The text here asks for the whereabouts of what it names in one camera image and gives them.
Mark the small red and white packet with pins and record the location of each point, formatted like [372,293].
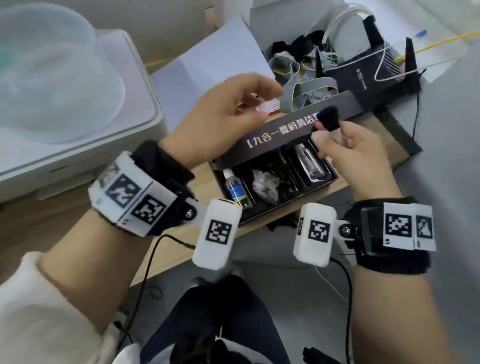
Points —
[269,107]

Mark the black fluffy brush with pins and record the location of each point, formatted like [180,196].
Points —
[330,118]

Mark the person's left forearm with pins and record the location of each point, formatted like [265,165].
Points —
[93,270]

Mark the small spray bottle blue label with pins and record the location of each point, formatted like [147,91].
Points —
[237,189]

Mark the thin black tools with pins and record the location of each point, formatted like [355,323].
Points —
[288,176]

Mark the clear plastic bag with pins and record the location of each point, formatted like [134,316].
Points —
[265,185]

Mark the person's right thumb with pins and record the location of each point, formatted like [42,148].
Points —
[350,130]

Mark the black cloth pieces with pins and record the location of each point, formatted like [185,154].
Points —
[296,45]

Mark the white wrist camera with marker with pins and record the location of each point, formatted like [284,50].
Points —
[315,234]
[217,234]

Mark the person's left thumb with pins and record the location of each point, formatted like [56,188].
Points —
[247,114]

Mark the brown cardboard box sleeve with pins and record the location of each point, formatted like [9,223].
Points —
[393,138]

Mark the person's right forearm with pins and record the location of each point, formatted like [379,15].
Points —
[397,318]

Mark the person's dark trousers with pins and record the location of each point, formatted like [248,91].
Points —
[221,322]

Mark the person's white sleeve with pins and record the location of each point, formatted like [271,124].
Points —
[41,315]

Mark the black wristband with marker tags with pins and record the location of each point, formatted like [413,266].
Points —
[393,232]
[135,195]

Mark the person's left hand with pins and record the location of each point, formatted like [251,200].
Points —
[210,120]

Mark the white paper sheet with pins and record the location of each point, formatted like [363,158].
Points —
[210,63]

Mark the blue pen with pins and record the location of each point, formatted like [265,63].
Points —
[421,33]

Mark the translucent plastic container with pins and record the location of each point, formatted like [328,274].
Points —
[56,75]

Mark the clear tubing bundle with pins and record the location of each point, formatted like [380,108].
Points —
[337,20]

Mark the black cleaning kit tray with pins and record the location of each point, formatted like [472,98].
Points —
[285,202]

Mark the person's right hand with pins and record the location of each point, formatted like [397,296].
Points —
[363,165]

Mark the white printer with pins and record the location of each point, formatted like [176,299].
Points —
[112,150]

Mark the black printed box lid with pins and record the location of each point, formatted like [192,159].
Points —
[288,127]

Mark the black router with antennas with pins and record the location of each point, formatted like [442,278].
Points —
[360,77]

